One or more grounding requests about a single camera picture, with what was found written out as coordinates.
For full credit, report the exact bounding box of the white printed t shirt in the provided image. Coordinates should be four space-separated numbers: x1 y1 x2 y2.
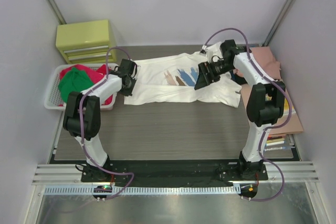
124 51 242 108

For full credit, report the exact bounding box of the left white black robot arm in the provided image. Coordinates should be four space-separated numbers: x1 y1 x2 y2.
63 59 138 182

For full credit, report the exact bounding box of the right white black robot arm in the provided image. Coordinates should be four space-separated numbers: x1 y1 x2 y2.
194 39 286 181

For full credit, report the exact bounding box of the black folded t shirt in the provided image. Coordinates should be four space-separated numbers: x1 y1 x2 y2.
230 71 247 86

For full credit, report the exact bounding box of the red t shirt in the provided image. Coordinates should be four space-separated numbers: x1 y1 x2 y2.
58 65 106 103

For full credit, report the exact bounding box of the yellow-green drawer box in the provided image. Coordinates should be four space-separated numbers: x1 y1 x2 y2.
56 19 117 64

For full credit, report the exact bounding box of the green t shirt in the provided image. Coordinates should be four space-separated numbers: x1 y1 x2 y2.
58 67 94 103

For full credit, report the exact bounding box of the pink folded t shirt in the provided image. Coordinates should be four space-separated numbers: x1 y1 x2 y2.
233 46 281 80

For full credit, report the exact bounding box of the white plastic basket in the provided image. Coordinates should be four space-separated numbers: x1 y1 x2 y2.
44 63 106 111

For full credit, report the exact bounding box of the yellow picture book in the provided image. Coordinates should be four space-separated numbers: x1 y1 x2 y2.
265 94 296 116

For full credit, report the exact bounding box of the red marker pen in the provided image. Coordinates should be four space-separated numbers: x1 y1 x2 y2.
267 135 286 141

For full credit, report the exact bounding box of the yellow marker pen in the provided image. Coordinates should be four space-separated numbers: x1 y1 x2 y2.
266 140 285 145

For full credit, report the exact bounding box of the brown cardboard sheet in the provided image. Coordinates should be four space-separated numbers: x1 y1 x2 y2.
240 84 303 136

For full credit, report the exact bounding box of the dark blue marker pen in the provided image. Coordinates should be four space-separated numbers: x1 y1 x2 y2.
264 146 295 152

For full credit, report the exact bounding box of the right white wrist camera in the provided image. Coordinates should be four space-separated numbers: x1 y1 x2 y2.
199 45 213 62

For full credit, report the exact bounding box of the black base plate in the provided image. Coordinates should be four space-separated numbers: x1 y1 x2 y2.
77 159 268 188

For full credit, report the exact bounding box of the white slotted cable duct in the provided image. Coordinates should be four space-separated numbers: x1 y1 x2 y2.
44 184 241 196

